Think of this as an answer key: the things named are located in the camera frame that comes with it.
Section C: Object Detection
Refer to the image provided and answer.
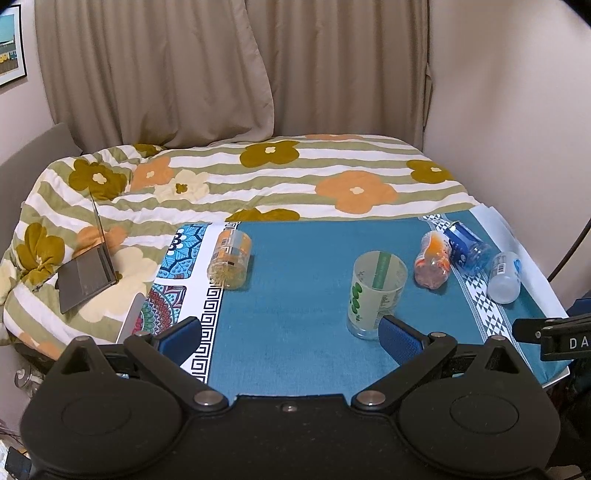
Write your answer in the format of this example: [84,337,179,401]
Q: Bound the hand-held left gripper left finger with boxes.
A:
[58,316,229,412]

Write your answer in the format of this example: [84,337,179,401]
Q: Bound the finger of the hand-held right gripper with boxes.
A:
[512,316,574,343]

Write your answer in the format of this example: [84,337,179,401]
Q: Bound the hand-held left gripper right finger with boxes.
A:
[353,315,527,412]

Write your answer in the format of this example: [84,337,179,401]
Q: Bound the clear cup with green print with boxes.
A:
[346,250,409,341]

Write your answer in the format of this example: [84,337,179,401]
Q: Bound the clear cup with orange labels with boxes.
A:
[207,229,252,291]

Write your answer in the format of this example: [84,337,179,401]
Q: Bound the silver closed laptop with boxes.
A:
[115,292,147,344]

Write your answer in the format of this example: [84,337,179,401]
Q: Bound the clear white-label bottle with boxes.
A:
[488,251,522,304]

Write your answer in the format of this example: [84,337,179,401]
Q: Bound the orange plastic bottle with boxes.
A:
[414,232,452,291]

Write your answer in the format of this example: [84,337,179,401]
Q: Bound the blue plastic bottle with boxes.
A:
[443,221,493,277]

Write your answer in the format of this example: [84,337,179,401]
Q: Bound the teal patterned tablecloth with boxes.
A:
[134,213,571,400]

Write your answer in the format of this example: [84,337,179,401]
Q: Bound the dark grey open laptop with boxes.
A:
[58,191,119,315]

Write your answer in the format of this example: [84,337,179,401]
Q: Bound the striped floral blanket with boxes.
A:
[0,134,482,354]

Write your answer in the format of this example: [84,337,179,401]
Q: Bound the grey headboard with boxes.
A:
[0,122,85,252]

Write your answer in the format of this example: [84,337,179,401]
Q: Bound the beige curtain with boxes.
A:
[245,0,435,149]
[34,0,276,149]

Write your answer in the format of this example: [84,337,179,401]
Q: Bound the black cable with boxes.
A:
[547,225,591,282]

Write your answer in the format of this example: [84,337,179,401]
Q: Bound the framed wall picture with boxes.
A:
[0,4,28,91]

